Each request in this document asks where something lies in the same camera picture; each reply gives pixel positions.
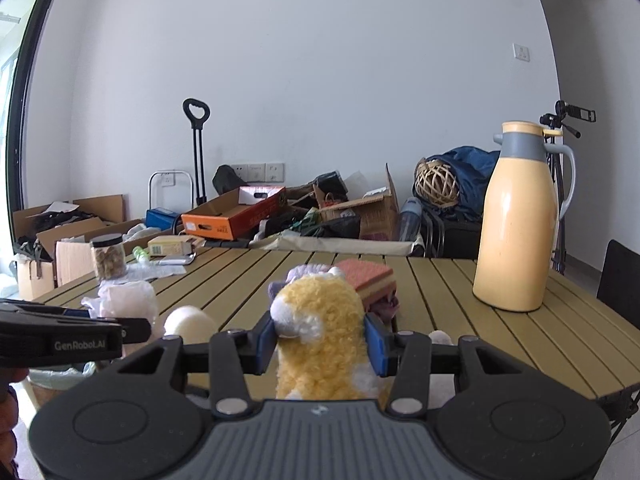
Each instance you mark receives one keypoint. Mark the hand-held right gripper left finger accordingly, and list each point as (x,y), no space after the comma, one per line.
(265,345)

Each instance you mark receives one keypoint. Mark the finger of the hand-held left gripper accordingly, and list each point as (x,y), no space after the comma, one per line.
(45,308)
(136,330)

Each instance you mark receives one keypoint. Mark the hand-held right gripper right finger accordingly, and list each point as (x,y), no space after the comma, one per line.
(378,347)

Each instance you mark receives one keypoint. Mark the white plastic bag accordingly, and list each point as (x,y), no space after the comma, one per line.
(142,232)
(127,300)

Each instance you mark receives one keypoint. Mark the cream round ball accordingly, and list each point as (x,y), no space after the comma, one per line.
(190,325)

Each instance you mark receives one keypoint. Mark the yellow and white plush toy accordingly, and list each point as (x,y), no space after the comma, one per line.
(325,320)

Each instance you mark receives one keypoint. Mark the pink sponge box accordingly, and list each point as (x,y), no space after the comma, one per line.
(367,275)

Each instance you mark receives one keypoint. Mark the lavender knit cloth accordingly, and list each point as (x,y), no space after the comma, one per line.
(305,271)

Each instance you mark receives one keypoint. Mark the person's left hand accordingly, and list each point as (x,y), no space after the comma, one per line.
(12,376)

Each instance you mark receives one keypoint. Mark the cardboard box green liner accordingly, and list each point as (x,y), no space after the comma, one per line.
(60,377)

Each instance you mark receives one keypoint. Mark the cardboard box with pale flaps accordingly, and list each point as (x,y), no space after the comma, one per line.
(70,260)

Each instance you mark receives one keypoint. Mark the white paper sheet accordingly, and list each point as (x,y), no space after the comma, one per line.
(160,270)

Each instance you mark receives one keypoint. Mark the clear jar of snacks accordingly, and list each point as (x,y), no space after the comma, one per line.
(109,260)

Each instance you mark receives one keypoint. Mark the grey flat tray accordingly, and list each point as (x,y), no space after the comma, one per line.
(172,260)

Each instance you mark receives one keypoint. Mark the tan folding camping table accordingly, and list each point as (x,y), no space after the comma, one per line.
(450,310)

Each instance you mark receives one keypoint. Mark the black cloth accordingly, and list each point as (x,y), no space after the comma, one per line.
(45,225)

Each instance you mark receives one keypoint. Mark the beige carton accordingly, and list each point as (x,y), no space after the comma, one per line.
(170,246)

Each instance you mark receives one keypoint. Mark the blue box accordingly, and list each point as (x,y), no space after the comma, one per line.
(162,218)

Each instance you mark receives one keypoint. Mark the large open cardboard box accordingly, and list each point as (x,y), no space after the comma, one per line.
(105,207)

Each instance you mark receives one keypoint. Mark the dark cloth pile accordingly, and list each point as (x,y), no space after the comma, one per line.
(310,225)

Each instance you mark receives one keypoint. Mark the orange cardboard box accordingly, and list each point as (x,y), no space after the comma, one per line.
(215,225)

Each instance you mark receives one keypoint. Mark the open brown cardboard box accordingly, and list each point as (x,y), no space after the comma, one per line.
(375,217)

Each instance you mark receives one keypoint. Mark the blue water bottle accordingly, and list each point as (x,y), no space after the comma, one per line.
(411,220)

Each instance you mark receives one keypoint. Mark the black case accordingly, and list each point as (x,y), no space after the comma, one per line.
(460,240)

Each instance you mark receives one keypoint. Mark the white metal rack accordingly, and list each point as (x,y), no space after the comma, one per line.
(191,195)

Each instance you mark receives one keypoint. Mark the black pouch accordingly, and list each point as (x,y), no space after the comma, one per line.
(331,182)

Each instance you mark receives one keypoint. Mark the wicker ball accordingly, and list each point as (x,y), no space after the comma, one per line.
(437,182)

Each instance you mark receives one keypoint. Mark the yellow thermos jug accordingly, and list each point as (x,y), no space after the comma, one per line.
(515,235)

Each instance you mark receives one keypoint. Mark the dark blue bag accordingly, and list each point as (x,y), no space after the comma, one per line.
(475,170)

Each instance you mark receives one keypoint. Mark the black folding chair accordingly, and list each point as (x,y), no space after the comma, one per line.
(620,280)

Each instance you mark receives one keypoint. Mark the white wall socket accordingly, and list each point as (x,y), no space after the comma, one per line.
(168,178)
(241,172)
(257,172)
(275,172)

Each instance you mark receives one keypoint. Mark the black window frame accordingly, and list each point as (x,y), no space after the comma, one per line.
(22,110)

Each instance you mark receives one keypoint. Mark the black camera tripod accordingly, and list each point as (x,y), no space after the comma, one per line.
(582,114)

